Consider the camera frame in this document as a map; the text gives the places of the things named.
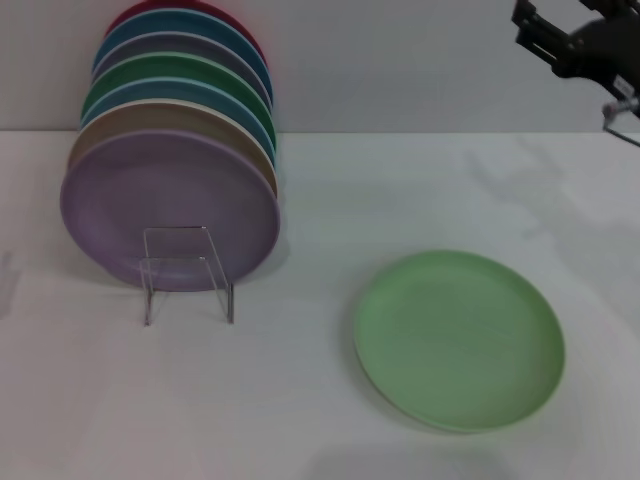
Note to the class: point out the lilac plate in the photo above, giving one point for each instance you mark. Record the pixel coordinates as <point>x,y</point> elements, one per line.
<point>150,190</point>

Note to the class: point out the red plate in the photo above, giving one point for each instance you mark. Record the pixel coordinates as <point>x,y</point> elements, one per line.
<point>120,17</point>

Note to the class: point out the grey lavender plate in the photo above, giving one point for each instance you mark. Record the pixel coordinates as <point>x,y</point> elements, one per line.
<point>165,45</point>

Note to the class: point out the light green plate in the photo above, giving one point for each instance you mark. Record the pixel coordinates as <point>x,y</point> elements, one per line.
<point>460,340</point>

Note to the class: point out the teal blue plate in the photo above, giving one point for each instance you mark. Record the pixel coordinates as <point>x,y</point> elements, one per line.
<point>170,22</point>

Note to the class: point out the light blue plate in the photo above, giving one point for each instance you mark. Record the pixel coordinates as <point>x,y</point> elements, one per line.
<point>165,89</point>

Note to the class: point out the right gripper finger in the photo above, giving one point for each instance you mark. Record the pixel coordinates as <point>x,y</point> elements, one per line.
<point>542,22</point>
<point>540,50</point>

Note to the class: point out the dark green plate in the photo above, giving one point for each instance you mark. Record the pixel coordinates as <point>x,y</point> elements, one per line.
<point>150,67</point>

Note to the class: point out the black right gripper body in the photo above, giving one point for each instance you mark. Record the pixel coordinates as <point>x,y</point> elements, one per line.
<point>605,50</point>

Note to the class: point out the clear acrylic plate rack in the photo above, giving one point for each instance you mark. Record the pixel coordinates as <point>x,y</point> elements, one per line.
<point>180,242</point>

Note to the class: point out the beige plate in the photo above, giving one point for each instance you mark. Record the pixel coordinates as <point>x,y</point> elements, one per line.
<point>150,117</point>

